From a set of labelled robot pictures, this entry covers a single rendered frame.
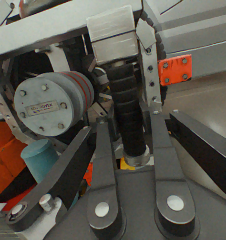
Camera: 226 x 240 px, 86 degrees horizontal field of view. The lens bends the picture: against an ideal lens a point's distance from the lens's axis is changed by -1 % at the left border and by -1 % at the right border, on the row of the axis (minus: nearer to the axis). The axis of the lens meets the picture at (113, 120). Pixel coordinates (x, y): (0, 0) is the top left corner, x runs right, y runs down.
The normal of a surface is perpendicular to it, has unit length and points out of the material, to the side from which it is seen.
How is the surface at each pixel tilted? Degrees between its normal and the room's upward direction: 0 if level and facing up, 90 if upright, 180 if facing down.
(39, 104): 90
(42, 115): 90
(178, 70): 90
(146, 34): 90
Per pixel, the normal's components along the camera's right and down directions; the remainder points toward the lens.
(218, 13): -0.07, 0.40
